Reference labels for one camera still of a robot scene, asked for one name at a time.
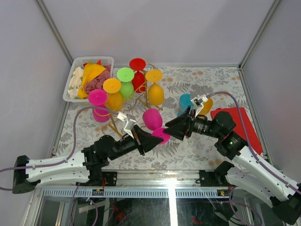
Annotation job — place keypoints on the floral tablecloth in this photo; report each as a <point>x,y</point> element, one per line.
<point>198,152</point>

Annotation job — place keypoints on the orange wine glass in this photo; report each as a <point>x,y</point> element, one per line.
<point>114,100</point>
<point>155,92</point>
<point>207,107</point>

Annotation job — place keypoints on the aluminium mounting rail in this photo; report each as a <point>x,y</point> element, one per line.
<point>145,183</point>

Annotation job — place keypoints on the green wine glass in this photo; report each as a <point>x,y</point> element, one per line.
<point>126,75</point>

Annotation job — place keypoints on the red folded cloth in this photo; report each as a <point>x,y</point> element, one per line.
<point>233,111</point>

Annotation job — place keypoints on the blue wine glass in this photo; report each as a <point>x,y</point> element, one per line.
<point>184,102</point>

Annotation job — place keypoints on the yellow cloth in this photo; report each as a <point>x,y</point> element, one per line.
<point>91,71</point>

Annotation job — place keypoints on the cream floral cloth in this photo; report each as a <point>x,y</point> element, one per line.
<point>75,82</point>

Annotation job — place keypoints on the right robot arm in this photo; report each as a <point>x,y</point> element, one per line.
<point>245,168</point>

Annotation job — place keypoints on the white plastic laundry basket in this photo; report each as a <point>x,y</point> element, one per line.
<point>81,62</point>

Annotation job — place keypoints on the dusty pink cloth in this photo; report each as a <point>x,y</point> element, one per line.
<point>97,82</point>

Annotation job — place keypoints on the magenta wine glass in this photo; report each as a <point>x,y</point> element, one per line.
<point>98,98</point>
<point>154,122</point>

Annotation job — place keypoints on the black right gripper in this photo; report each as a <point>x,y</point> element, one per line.
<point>185,128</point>

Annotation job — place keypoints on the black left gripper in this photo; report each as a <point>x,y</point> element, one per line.
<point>143,141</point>

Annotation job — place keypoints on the red wine glass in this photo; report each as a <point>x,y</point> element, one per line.
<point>137,65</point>

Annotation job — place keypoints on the gold wire glass rack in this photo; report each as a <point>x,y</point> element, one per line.
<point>140,95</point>

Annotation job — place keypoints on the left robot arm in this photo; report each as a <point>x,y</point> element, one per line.
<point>83,167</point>

